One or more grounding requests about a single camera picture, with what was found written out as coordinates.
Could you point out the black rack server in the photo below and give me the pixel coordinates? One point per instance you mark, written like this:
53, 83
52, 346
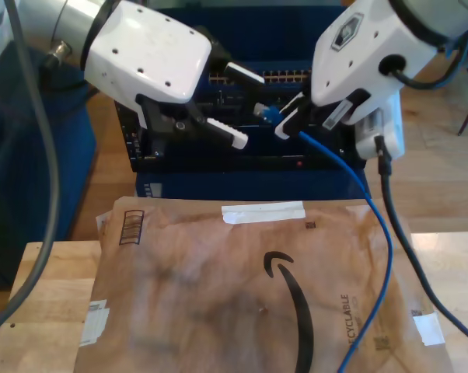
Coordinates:
226, 105

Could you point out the white paper label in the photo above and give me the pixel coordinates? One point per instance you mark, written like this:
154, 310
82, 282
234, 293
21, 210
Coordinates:
94, 324

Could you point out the dark blue flat case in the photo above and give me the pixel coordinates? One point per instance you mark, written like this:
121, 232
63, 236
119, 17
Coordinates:
218, 186

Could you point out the blue network switch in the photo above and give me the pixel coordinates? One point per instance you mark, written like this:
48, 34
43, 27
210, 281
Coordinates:
257, 35

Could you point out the brown paper mailer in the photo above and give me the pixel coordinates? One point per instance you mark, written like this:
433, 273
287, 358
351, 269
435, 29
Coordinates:
199, 291

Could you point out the blue sofa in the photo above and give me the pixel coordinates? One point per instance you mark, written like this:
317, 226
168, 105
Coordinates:
16, 175

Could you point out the white tape strip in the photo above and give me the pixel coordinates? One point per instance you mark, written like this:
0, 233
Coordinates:
428, 328
263, 211

